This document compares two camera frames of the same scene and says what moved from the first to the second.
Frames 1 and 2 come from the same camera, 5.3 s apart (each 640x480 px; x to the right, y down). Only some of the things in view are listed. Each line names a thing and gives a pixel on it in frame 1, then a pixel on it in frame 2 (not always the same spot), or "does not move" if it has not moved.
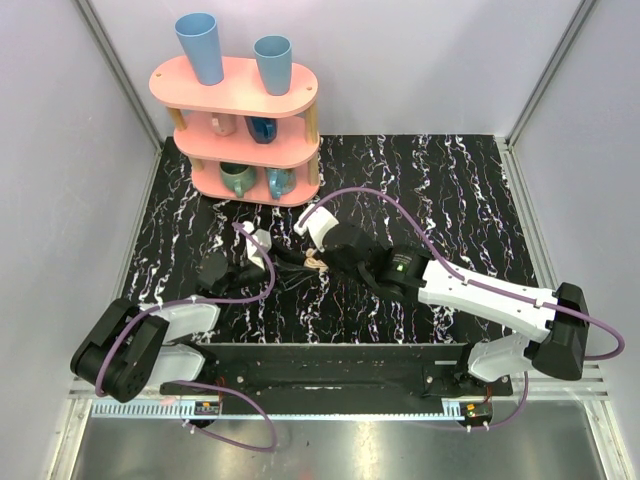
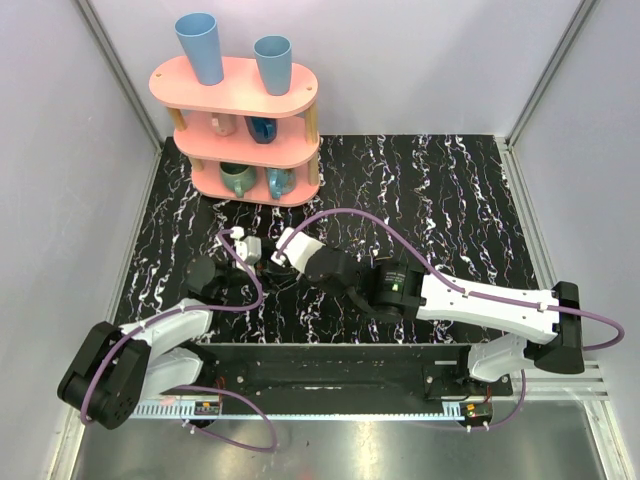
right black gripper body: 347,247 -> 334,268
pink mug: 224,124 does not move
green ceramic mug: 238,178 does not move
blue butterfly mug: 281,181 does not move
